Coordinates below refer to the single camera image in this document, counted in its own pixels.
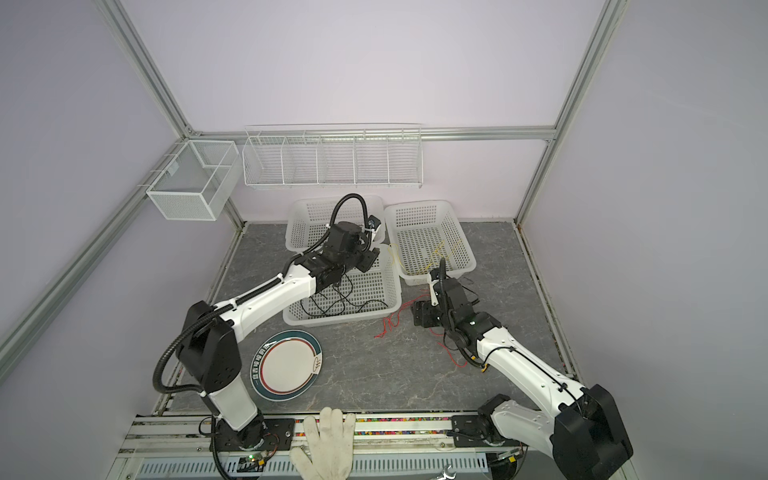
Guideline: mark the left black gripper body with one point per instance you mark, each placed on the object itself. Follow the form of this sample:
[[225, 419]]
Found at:
[[360, 259]]

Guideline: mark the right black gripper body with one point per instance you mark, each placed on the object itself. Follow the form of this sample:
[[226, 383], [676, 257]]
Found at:
[[432, 315]]

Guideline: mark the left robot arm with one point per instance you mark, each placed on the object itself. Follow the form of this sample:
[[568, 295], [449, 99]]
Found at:
[[205, 358]]

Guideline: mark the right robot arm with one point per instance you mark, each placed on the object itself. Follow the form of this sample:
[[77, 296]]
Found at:
[[579, 427]]

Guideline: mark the white gloved hand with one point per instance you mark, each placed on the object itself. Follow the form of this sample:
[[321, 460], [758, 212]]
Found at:
[[330, 440]]

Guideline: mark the back left white basket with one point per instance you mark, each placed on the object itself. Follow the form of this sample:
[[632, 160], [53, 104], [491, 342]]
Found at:
[[308, 221]]

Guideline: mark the front white plastic basket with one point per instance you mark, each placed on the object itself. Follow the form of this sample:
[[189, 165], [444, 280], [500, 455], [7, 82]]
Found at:
[[360, 296]]

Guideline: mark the back right white basket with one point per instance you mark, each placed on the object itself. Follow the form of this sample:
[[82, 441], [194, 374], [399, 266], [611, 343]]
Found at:
[[425, 233]]

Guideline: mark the white plate green rim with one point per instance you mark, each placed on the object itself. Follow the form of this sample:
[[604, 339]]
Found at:
[[286, 365]]

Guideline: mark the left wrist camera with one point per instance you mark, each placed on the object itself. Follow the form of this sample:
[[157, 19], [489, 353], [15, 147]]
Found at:
[[376, 229]]

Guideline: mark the white wire wall shelf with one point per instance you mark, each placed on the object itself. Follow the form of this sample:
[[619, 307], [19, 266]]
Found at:
[[336, 154]]

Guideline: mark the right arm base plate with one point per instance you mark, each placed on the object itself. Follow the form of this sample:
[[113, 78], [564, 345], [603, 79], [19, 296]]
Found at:
[[475, 430]]

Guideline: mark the white mesh wall box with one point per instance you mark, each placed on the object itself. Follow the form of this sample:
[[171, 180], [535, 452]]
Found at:
[[198, 180]]

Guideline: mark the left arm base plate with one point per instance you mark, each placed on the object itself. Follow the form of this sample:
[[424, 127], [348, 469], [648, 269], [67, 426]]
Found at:
[[270, 434]]

